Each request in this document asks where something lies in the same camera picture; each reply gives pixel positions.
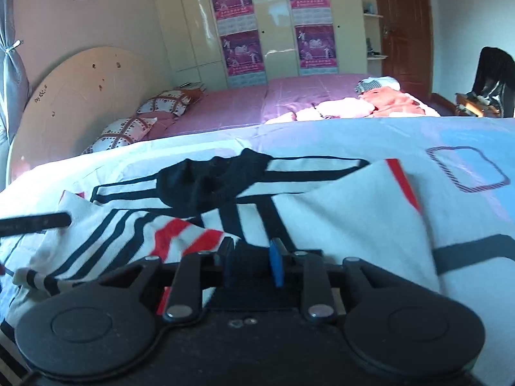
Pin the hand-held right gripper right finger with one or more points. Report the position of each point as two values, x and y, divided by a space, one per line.
277 265

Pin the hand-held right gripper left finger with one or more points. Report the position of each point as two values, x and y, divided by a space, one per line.
225 259

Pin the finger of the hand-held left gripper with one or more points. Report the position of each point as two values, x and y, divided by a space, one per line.
40 222

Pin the striped knit sock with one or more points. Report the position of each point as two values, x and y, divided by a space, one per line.
342 217

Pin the black cloth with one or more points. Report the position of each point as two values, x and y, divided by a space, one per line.
213 181

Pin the white red patterned pillow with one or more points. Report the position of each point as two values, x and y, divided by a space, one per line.
165 102
120 134

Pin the grey curtain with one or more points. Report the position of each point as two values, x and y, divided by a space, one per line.
10 88

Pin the round beige headboard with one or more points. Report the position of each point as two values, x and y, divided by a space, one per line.
80 88

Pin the orange brown cloth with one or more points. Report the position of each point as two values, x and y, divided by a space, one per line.
195 94

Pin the white pink garment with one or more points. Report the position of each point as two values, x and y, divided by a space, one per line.
342 108

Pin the red orange garment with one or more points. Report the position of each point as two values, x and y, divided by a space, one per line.
398 102

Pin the grey striped cloth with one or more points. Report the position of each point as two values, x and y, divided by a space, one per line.
372 84

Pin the light blue printed blanket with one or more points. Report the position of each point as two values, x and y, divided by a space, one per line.
462 136

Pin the cream glossy wardrobe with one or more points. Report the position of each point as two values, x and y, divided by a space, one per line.
185 28

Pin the cream corner shelf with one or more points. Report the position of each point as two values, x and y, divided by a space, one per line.
372 16

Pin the brown wooden door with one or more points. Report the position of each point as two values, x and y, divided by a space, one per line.
406 28

